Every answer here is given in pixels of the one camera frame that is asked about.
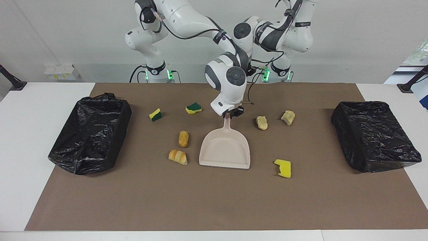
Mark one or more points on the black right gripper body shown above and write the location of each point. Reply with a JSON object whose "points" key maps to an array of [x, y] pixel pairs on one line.
{"points": [[238, 112]]}

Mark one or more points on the torn cream foam bread piece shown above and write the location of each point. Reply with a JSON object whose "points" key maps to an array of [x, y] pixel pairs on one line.
{"points": [[262, 123], [288, 117]]}

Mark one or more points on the large torn green yellow sponge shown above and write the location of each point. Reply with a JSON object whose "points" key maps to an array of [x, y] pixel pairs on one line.
{"points": [[194, 108]]}

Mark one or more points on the beige plastic dustpan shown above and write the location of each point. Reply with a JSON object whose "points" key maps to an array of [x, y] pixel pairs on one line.
{"points": [[225, 149]]}

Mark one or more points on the corn cob bread piece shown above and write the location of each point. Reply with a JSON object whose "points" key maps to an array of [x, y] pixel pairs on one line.
{"points": [[183, 139]]}

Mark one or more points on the striped toy croissant piece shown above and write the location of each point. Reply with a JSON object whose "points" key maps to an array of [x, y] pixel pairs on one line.
{"points": [[178, 156]]}

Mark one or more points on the small green yellow sponge piece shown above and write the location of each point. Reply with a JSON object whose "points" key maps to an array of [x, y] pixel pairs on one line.
{"points": [[155, 115]]}

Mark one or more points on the plain yellow sponge piece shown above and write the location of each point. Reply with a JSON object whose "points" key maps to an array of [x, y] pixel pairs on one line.
{"points": [[284, 169]]}

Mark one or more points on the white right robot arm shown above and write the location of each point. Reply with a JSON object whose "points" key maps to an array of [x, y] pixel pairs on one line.
{"points": [[187, 15]]}

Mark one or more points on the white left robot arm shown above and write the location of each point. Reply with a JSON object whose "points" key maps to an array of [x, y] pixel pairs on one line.
{"points": [[301, 33]]}

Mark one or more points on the black bag lined bin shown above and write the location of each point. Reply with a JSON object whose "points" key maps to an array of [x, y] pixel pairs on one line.
{"points": [[371, 137], [87, 140]]}

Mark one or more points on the large brown paper mat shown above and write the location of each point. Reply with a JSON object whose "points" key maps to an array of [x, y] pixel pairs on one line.
{"points": [[214, 201]]}

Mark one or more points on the black clamp stand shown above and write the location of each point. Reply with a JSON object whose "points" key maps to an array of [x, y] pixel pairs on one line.
{"points": [[406, 87], [15, 83]]}

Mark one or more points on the blue plastic item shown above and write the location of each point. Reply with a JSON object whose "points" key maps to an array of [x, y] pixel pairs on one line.
{"points": [[424, 100]]}

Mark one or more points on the white wall socket box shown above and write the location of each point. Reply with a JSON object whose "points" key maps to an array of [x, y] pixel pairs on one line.
{"points": [[62, 73]]}

